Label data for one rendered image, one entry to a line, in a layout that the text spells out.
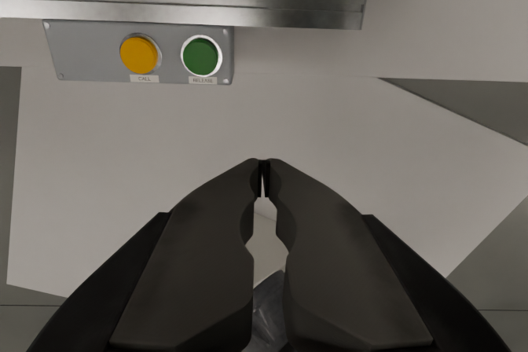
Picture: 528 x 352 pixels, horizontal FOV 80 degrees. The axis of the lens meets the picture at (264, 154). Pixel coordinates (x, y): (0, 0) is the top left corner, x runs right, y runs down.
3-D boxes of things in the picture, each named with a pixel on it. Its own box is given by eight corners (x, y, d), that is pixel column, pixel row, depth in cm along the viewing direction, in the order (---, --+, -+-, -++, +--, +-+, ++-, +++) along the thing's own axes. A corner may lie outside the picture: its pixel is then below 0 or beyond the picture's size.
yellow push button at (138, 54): (162, 70, 39) (157, 74, 37) (128, 69, 39) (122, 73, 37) (158, 35, 37) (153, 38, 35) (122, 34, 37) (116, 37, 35)
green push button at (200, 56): (219, 71, 39) (218, 76, 37) (187, 71, 39) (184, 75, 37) (218, 38, 37) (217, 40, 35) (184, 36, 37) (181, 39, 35)
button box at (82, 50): (234, 73, 44) (231, 86, 39) (80, 68, 43) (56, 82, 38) (233, 20, 41) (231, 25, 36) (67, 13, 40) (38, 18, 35)
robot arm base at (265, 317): (260, 301, 64) (295, 344, 60) (201, 349, 52) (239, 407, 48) (295, 257, 56) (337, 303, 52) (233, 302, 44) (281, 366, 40)
